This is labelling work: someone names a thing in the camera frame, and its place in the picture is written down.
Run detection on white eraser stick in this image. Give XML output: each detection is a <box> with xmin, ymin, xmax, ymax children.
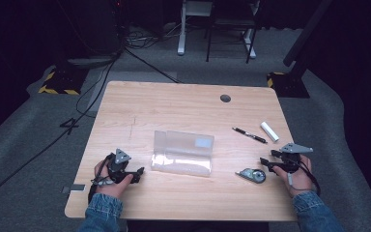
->
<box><xmin>259</xmin><ymin>120</ymin><xmax>280</xmax><ymax>143</ymax></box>

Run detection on long black floor cable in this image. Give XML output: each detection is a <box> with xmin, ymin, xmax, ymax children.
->
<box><xmin>0</xmin><ymin>52</ymin><xmax>124</xmax><ymax>209</ymax></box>

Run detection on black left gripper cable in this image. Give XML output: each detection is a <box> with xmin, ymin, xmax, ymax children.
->
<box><xmin>87</xmin><ymin>153</ymin><xmax>115</xmax><ymax>205</ymax></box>

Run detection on black slanted stand pole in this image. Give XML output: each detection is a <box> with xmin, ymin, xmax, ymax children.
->
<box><xmin>282</xmin><ymin>0</ymin><xmax>335</xmax><ymax>75</ymax></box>

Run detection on person's left hand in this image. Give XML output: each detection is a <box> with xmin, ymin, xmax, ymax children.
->
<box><xmin>94</xmin><ymin>159</ymin><xmax>134</xmax><ymax>200</ymax></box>

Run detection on tangle of floor cables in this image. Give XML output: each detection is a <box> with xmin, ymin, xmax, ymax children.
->
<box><xmin>125</xmin><ymin>27</ymin><xmax>183</xmax><ymax>51</ymax></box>

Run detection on white desk leg frame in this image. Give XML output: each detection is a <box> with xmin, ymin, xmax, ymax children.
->
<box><xmin>177</xmin><ymin>0</ymin><xmax>258</xmax><ymax>60</ymax></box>

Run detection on person's right hand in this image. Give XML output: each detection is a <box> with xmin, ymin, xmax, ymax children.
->
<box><xmin>272</xmin><ymin>154</ymin><xmax>314</xmax><ymax>198</ymax></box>

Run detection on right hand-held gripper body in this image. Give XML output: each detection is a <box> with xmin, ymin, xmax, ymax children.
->
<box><xmin>270</xmin><ymin>142</ymin><xmax>314</xmax><ymax>174</ymax></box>

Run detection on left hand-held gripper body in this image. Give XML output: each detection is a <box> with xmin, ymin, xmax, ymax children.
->
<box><xmin>107</xmin><ymin>148</ymin><xmax>137</xmax><ymax>185</ymax></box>

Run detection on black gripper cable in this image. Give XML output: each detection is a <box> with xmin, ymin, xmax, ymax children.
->
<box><xmin>87</xmin><ymin>153</ymin><xmax>115</xmax><ymax>205</ymax></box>
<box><xmin>298</xmin><ymin>157</ymin><xmax>323</xmax><ymax>197</ymax></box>

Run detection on black metal chair frame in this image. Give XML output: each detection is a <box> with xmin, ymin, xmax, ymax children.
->
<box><xmin>205</xmin><ymin>0</ymin><xmax>263</xmax><ymax>65</ymax></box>

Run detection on black equipment cabinet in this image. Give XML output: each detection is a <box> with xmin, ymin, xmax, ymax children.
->
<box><xmin>67</xmin><ymin>0</ymin><xmax>130</xmax><ymax>66</ymax></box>

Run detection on clear plastic pencil case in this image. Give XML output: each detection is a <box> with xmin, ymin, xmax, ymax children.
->
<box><xmin>150</xmin><ymin>130</ymin><xmax>215</xmax><ymax>178</ymax></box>

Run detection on black pen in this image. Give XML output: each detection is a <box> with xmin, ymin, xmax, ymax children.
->
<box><xmin>231</xmin><ymin>126</ymin><xmax>269</xmax><ymax>145</ymax></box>

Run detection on black stand base striped tape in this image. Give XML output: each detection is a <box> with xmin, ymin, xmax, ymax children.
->
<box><xmin>266</xmin><ymin>71</ymin><xmax>311</xmax><ymax>100</ymax></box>
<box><xmin>37</xmin><ymin>65</ymin><xmax>90</xmax><ymax>97</ymax></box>

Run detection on grey tag on table edge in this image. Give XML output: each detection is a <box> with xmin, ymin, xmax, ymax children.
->
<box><xmin>61</xmin><ymin>183</ymin><xmax>87</xmax><ymax>194</ymax></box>

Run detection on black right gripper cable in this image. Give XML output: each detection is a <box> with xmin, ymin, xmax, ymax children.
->
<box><xmin>298</xmin><ymin>157</ymin><xmax>323</xmax><ymax>197</ymax></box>

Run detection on grey correction tape dispenser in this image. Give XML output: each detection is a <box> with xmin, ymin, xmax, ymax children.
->
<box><xmin>234</xmin><ymin>167</ymin><xmax>268</xmax><ymax>185</ymax></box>

